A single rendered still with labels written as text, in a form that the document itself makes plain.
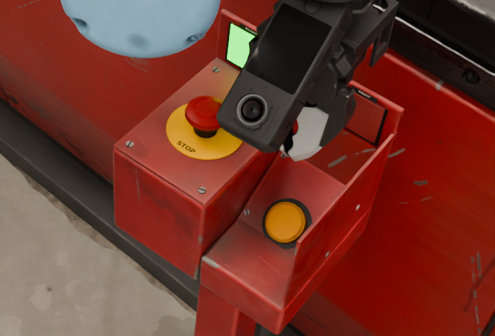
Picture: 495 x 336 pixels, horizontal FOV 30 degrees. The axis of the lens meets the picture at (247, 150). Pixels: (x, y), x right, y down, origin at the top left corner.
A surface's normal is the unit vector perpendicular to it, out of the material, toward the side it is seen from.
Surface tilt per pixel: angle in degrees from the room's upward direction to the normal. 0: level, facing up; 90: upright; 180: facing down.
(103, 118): 90
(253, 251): 0
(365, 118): 90
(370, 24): 5
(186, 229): 90
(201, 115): 3
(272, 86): 38
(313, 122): 95
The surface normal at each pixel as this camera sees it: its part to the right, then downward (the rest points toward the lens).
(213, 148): 0.10, -0.66
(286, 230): -0.25, -0.22
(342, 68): 0.55, -0.16
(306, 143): -0.59, 0.62
